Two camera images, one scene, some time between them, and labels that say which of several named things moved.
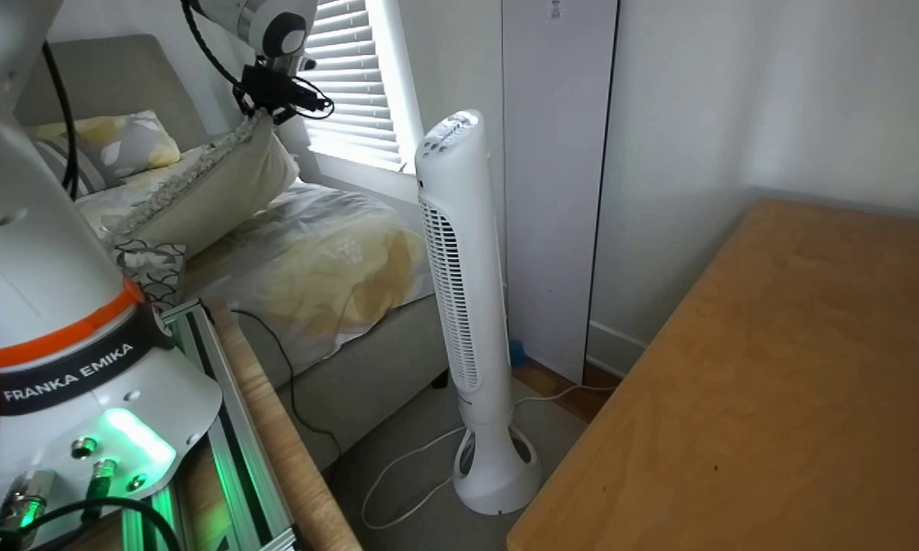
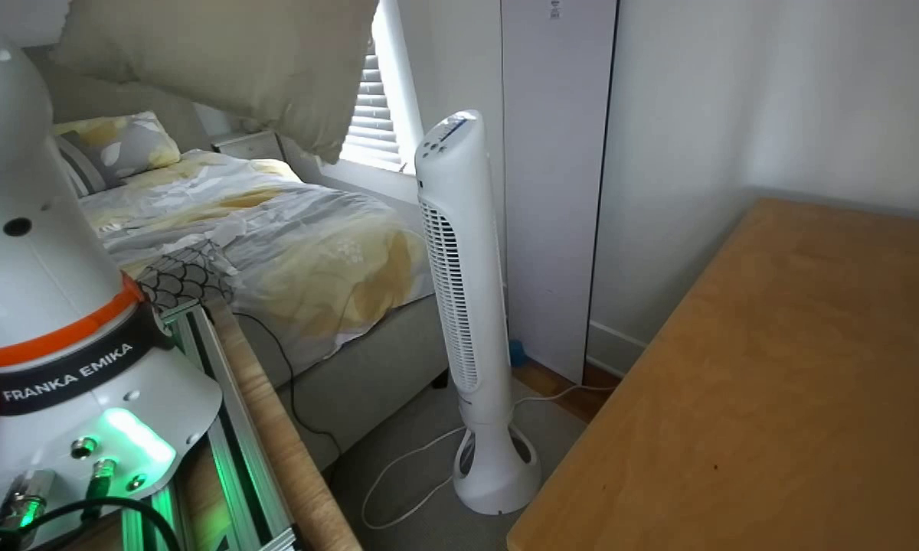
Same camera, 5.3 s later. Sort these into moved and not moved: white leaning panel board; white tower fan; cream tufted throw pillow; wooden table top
Moved: cream tufted throw pillow
Not moved: white tower fan; white leaning panel board; wooden table top
